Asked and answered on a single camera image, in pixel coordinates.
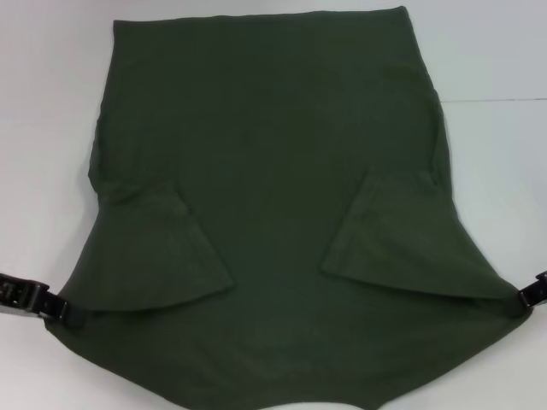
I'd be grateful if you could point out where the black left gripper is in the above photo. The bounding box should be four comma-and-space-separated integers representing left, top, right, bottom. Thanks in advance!
0, 270, 87, 330

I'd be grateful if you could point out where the dark green shirt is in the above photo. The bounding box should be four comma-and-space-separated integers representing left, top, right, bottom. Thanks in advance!
44, 4, 531, 410

